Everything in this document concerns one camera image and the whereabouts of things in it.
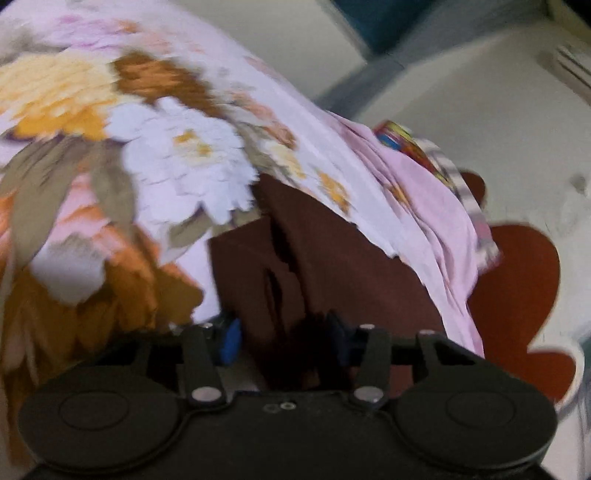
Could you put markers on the grey curtain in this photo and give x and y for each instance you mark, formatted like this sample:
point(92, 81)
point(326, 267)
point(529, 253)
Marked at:
point(351, 85)

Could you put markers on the dark brown small garment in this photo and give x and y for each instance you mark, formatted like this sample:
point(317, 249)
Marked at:
point(332, 258)

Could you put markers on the pink blanket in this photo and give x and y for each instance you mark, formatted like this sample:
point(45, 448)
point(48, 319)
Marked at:
point(429, 221)

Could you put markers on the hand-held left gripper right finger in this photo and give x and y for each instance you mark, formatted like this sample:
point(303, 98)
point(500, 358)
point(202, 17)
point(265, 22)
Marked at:
point(340, 339)

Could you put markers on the grey striped cloth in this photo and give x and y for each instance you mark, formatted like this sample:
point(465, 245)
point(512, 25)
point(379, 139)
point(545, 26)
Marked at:
point(466, 194)

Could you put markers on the reddish brown flower-shaped mat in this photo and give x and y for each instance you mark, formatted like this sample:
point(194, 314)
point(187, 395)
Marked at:
point(517, 300)

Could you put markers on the colourful printed packet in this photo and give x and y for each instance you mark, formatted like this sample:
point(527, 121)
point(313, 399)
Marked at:
point(396, 136)

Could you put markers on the floral bed sheet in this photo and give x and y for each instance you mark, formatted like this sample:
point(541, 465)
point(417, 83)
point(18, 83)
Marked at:
point(138, 161)

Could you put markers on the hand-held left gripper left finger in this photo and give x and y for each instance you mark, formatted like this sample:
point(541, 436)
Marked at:
point(229, 342)

